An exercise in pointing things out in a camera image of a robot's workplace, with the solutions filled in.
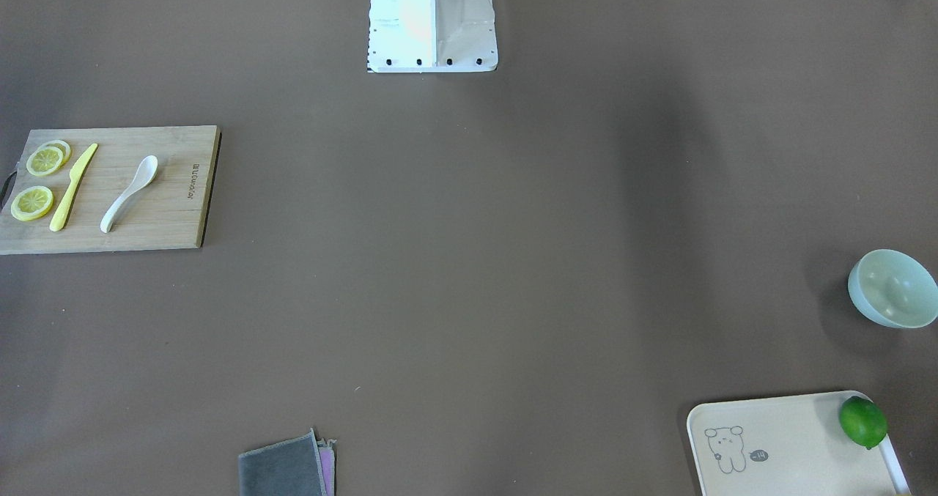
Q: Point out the white ceramic spoon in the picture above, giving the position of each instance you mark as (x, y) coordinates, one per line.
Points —
(143, 177)

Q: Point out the light green bowl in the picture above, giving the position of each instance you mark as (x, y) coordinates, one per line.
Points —
(893, 290)

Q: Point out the pink folded cloth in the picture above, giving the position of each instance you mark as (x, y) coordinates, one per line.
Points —
(327, 458)

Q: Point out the grey folded cloth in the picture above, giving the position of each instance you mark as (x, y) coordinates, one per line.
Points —
(291, 467)

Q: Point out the cream tray with bear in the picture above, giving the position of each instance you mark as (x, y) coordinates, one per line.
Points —
(787, 445)

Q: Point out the yellow plastic knife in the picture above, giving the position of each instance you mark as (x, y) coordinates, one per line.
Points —
(75, 176)

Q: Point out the back lemon slice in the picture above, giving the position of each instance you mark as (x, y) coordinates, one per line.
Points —
(63, 147)

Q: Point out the lemon slice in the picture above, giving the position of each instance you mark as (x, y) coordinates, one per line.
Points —
(63, 147)
(45, 161)
(32, 203)

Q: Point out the upper lemon slice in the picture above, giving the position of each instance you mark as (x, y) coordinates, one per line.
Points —
(45, 161)

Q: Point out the green lime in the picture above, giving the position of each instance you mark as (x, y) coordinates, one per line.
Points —
(862, 422)

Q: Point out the lower lemon slice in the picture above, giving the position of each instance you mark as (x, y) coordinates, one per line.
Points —
(32, 203)

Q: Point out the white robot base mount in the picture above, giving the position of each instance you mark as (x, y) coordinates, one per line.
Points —
(432, 36)

